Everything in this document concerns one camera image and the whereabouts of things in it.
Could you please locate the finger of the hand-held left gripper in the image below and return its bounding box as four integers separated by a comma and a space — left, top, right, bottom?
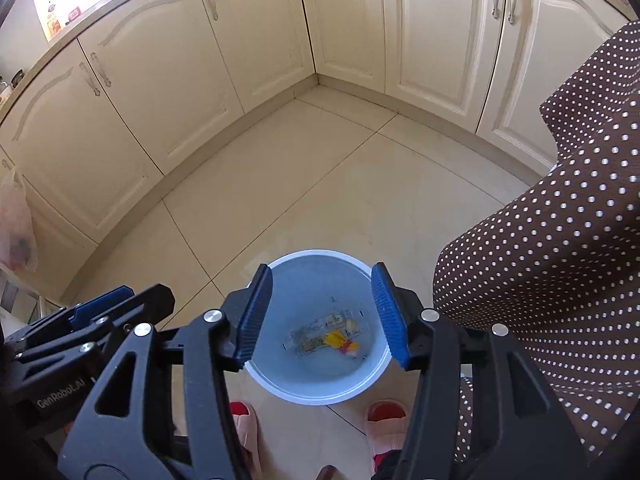
5, 286, 135, 361
20, 284, 176, 365

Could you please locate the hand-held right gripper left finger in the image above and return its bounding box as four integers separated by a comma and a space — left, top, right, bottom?
59, 262, 274, 480

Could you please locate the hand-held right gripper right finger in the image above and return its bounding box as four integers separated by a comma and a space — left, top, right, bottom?
371, 261, 576, 480

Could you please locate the pale blue plastic bucket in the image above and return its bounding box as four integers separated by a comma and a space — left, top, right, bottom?
243, 249, 396, 407

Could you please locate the clear plastic wrapper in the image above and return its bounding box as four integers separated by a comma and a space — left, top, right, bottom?
284, 305, 372, 361

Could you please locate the pink translucent plastic bag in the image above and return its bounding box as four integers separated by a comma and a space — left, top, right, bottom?
0, 167, 40, 273

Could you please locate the pink slipper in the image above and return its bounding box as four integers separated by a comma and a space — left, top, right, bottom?
364, 400, 413, 476
227, 400, 263, 480

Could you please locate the black cloth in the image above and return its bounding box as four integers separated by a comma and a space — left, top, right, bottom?
372, 450, 416, 480

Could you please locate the yellow and red packet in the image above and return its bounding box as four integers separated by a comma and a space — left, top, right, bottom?
44, 5, 64, 39

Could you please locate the row of metal cabinet handles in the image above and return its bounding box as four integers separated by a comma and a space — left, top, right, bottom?
80, 0, 521, 96

